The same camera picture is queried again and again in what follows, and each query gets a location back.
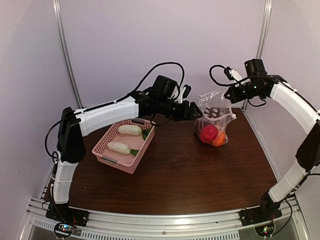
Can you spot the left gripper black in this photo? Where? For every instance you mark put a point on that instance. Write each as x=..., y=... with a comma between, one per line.
x=189, y=115

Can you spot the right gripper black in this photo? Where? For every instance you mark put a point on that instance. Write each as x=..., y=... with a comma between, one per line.
x=235, y=98

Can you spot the clear zip top bag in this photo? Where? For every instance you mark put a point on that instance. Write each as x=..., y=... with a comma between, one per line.
x=216, y=110

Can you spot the red toy fruit front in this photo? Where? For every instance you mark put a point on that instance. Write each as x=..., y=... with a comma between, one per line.
x=210, y=132

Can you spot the orange toy fruit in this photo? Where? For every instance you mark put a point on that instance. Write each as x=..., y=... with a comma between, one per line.
x=220, y=140

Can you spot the white toy vegetable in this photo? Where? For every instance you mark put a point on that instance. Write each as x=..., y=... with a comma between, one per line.
x=119, y=147
x=128, y=129

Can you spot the white toy vegetable front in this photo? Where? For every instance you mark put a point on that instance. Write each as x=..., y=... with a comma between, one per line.
x=119, y=147

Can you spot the pink plastic basket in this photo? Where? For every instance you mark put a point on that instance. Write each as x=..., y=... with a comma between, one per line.
x=125, y=143

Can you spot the dark purple toy fruit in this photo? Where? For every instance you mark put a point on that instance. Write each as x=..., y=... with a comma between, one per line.
x=198, y=131

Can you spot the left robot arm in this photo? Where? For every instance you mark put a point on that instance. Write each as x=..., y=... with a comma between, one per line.
x=165, y=97

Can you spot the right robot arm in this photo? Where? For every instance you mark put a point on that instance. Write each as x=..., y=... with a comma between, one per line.
x=305, y=120

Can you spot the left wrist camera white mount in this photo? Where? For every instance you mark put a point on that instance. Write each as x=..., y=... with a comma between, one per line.
x=181, y=93

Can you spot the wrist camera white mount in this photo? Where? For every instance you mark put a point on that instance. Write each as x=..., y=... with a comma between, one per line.
x=232, y=74
x=181, y=93

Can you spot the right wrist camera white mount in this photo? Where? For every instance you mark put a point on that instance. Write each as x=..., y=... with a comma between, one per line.
x=232, y=74

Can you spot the right aluminium frame post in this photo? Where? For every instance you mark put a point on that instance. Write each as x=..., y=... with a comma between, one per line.
x=265, y=26

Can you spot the aluminium frame post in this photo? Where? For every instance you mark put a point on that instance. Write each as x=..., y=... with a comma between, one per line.
x=265, y=26
x=65, y=53

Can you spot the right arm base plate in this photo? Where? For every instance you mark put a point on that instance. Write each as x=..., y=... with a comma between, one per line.
x=252, y=216

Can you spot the front aluminium rail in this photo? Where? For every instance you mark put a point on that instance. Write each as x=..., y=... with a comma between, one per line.
x=223, y=225

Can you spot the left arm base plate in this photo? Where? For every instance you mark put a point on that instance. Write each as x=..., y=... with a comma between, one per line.
x=70, y=216

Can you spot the left aluminium frame post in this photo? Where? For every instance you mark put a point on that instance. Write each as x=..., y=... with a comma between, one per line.
x=65, y=53

